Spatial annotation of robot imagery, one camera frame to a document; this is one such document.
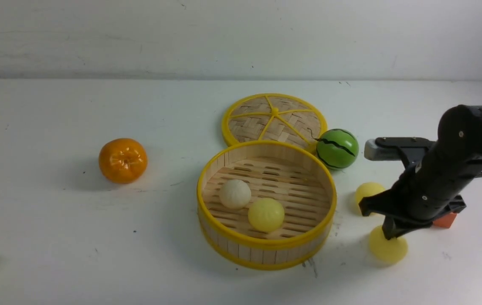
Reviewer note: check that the woven bamboo steamer lid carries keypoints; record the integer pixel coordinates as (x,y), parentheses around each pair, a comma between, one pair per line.
(273,117)

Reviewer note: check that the yellow bun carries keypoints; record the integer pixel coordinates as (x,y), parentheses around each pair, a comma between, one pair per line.
(367,189)
(388,251)
(266,215)

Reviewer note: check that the bamboo steamer tray yellow rim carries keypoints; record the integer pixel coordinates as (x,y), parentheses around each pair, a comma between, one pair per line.
(276,170)

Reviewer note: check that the white bun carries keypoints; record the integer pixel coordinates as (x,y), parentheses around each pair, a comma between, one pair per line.
(235,194)

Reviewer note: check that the orange foam cube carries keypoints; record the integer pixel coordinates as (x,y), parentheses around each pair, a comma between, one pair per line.
(445,221)

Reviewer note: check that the orange toy tangerine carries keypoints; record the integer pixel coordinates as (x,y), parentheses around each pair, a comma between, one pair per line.
(122,160)

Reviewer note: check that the green toy watermelon ball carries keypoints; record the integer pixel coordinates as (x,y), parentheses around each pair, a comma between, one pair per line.
(337,149)

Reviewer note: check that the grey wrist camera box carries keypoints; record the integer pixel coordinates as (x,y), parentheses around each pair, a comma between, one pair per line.
(408,150)

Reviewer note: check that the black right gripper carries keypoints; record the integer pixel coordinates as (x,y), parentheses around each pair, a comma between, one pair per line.
(437,173)

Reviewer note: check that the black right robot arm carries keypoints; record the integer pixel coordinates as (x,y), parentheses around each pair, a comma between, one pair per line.
(465,124)

